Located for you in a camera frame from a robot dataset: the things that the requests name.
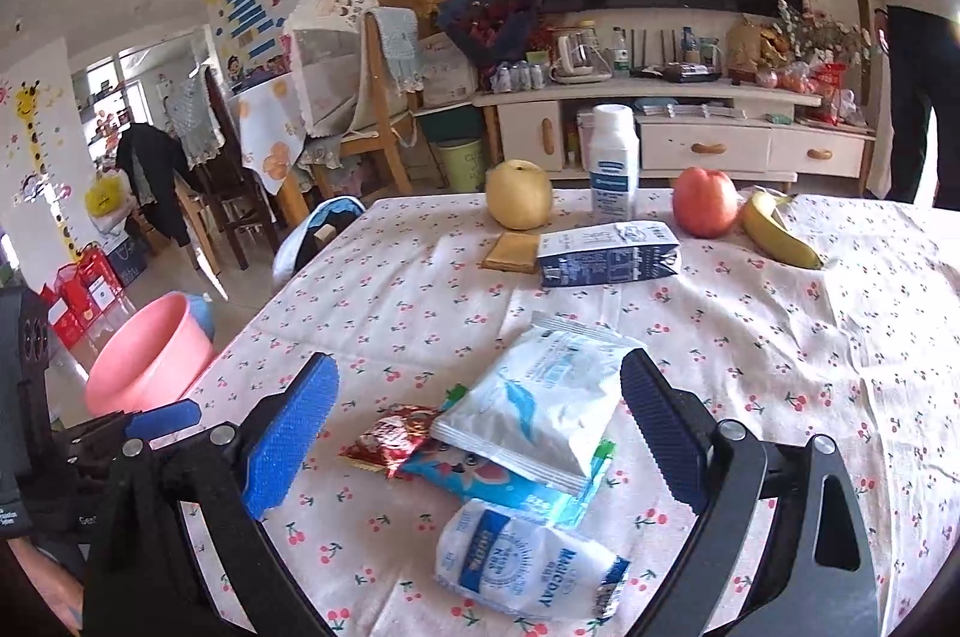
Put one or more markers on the cream TV cabinet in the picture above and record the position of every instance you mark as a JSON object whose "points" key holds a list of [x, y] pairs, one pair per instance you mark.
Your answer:
{"points": [[675, 138]]}

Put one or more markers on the grey quilted chair cover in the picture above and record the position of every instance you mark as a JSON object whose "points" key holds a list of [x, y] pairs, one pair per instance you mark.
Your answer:
{"points": [[191, 116]]}

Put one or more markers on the pink plastic basin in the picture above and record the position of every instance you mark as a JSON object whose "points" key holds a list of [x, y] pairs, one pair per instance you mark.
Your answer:
{"points": [[146, 356]]}

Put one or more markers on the lace-covered appliance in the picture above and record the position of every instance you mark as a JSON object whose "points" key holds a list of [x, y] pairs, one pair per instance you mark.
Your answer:
{"points": [[330, 56]]}

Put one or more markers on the red gift bag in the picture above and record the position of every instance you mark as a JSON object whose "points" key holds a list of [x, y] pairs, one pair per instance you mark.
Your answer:
{"points": [[82, 284], [56, 322]]}

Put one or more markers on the blue white milk carton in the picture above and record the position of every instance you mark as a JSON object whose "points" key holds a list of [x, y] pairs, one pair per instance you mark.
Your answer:
{"points": [[607, 254]]}

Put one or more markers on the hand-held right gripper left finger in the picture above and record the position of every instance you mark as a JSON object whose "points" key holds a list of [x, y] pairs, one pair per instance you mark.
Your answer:
{"points": [[289, 442]]}

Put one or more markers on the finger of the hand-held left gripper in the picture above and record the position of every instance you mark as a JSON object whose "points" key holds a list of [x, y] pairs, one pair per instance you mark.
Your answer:
{"points": [[165, 418]]}

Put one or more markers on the dark green storage box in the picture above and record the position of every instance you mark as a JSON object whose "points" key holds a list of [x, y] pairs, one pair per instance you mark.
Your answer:
{"points": [[450, 120]]}

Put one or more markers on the yellow plastic bag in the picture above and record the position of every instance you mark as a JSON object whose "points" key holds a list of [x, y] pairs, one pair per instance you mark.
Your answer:
{"points": [[109, 194]]}

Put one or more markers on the cherry print tablecloth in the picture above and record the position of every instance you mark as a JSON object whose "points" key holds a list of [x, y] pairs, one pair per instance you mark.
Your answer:
{"points": [[750, 382]]}

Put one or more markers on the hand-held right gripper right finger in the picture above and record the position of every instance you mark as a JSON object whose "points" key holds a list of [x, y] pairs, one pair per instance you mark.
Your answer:
{"points": [[664, 434]]}

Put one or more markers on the giraffe height chart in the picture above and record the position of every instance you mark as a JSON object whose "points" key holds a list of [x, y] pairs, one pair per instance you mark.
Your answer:
{"points": [[34, 157]]}

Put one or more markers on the white electric kettle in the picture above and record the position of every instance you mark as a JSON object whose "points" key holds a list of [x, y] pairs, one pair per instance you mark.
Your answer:
{"points": [[577, 56]]}

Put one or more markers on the pink storage box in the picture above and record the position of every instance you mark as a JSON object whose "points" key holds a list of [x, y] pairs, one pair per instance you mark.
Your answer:
{"points": [[581, 138]]}

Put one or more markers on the dried flower arrangement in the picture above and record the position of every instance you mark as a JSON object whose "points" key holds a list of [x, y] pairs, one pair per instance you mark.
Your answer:
{"points": [[821, 26]]}

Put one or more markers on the dark wooden chair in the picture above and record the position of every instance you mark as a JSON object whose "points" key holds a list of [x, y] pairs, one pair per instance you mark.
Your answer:
{"points": [[225, 202]]}

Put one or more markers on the pink plastic stool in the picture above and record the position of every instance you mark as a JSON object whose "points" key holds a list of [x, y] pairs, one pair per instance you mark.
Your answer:
{"points": [[341, 176]]}

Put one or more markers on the blue cap bottle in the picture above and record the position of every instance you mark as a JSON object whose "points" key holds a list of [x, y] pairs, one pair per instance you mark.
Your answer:
{"points": [[688, 48]]}

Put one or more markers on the black jacket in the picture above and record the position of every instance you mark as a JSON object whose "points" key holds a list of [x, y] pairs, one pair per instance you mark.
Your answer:
{"points": [[154, 176]]}

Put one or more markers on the white blue bag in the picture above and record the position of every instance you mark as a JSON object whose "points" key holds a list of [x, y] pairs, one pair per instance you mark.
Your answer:
{"points": [[525, 558]]}

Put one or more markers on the light wooden chair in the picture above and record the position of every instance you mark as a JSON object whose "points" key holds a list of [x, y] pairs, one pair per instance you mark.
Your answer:
{"points": [[382, 120], [199, 224]]}

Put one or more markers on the dark blue flower bouquet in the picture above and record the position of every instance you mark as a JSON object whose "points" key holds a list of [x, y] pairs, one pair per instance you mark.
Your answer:
{"points": [[487, 18]]}

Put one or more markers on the green trash bin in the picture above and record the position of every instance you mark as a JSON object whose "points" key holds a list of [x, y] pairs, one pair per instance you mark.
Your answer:
{"points": [[461, 161]]}

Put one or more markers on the pile of oranges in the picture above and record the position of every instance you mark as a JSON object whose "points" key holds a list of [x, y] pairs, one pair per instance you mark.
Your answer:
{"points": [[787, 78]]}

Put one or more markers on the white blue seat back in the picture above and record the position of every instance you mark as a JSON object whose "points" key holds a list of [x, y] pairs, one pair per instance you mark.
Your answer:
{"points": [[322, 232]]}

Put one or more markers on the dining table orange print cloth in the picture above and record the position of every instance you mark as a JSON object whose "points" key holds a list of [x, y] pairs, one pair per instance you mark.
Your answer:
{"points": [[266, 127]]}

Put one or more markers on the shiny red snack wrapper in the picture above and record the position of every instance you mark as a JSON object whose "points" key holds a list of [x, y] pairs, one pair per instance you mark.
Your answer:
{"points": [[390, 438]]}

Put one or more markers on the blue cartoon packet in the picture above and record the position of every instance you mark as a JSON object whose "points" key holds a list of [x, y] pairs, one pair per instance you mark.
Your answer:
{"points": [[510, 491]]}

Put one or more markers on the person's left hand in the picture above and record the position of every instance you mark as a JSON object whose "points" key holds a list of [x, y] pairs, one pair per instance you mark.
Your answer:
{"points": [[52, 577]]}

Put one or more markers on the white packet blue feather print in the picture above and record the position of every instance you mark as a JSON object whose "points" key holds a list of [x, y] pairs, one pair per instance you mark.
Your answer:
{"points": [[540, 408]]}

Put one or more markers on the green label bottle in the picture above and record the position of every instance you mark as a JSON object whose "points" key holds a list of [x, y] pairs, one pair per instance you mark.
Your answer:
{"points": [[619, 51]]}

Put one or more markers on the black wifi router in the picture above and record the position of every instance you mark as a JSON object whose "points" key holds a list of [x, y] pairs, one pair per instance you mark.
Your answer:
{"points": [[675, 72]]}

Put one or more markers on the white bottle blue label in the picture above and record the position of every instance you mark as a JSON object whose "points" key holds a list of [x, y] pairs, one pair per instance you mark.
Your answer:
{"points": [[615, 161]]}

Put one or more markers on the yellow pear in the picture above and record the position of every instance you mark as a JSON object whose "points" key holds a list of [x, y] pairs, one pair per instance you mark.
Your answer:
{"points": [[519, 194]]}

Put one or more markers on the golden snack bag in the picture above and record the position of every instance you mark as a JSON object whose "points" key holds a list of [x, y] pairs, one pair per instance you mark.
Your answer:
{"points": [[754, 45]]}

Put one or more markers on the pack of small bottles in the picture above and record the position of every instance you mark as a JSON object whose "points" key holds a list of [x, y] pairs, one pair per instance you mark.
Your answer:
{"points": [[517, 76]]}

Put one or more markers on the white printed sack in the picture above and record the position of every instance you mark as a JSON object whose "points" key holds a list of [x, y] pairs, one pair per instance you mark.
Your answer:
{"points": [[446, 75]]}

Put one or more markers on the blue fabric stool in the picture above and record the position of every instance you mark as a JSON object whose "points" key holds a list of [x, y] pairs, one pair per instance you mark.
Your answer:
{"points": [[201, 314]]}

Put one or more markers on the yellow banana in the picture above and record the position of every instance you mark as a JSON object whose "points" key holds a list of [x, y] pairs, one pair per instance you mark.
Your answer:
{"points": [[780, 236]]}

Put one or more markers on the light blue knitted towel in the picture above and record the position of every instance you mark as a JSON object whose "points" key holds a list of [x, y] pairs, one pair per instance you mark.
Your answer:
{"points": [[395, 45]]}

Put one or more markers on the red apple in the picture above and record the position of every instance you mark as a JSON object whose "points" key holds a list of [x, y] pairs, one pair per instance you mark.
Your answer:
{"points": [[705, 202]]}

